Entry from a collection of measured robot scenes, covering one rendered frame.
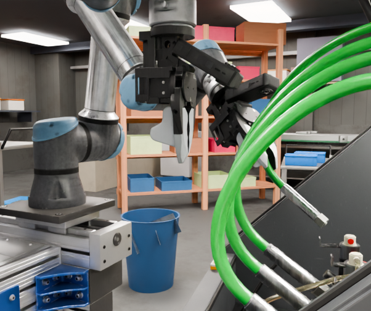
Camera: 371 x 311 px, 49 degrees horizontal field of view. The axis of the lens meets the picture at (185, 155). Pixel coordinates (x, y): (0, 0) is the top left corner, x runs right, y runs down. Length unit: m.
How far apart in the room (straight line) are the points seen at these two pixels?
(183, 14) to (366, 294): 0.48
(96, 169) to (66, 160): 5.79
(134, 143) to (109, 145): 4.02
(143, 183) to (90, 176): 1.83
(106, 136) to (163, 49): 0.56
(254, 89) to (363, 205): 0.36
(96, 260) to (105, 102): 0.43
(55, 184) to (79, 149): 0.11
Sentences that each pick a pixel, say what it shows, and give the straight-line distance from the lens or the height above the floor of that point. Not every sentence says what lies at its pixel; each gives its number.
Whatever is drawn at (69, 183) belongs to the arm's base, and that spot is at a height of 1.10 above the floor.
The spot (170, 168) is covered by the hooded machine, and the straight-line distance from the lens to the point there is 8.08.
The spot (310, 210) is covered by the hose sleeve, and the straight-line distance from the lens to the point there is 0.73.
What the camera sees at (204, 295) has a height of 0.95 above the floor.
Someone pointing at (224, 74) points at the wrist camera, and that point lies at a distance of 0.61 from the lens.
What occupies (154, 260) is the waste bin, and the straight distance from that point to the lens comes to 2.97.
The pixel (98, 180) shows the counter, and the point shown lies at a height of 0.18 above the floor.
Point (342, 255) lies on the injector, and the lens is 0.64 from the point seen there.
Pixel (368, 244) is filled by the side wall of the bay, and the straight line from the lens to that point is 0.98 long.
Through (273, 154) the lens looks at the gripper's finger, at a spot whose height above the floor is 1.20.
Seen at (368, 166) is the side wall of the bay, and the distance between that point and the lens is 0.94.
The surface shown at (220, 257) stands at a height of 1.14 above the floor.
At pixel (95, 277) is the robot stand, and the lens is 1.08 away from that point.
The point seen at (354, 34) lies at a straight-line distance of 0.71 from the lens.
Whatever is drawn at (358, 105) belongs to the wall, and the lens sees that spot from 7.77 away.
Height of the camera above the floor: 1.28
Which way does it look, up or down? 6 degrees down
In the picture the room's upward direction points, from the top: straight up
